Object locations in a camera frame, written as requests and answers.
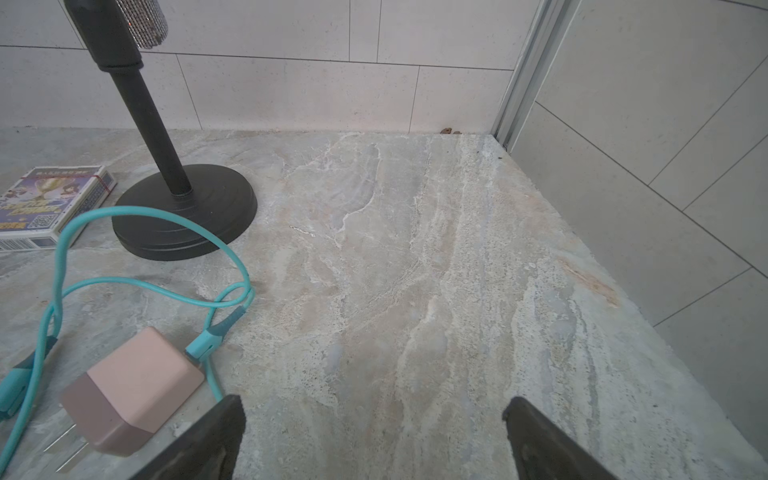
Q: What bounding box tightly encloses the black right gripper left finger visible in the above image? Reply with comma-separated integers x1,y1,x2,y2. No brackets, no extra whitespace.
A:
132,394,246,479

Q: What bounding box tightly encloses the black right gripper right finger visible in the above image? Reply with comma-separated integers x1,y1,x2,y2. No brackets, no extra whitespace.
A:
502,396,617,480

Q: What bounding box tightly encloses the pink power adapter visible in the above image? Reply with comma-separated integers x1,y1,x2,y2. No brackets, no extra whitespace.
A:
44,327,204,474

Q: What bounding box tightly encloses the teal charging cable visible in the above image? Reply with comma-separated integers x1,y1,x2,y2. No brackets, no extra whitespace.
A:
0,205,257,475

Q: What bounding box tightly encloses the black microphone stand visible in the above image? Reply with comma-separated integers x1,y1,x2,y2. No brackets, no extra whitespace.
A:
65,1,258,261

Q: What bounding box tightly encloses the purple playing card box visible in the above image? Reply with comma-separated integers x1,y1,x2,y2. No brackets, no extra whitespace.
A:
1,166,117,252

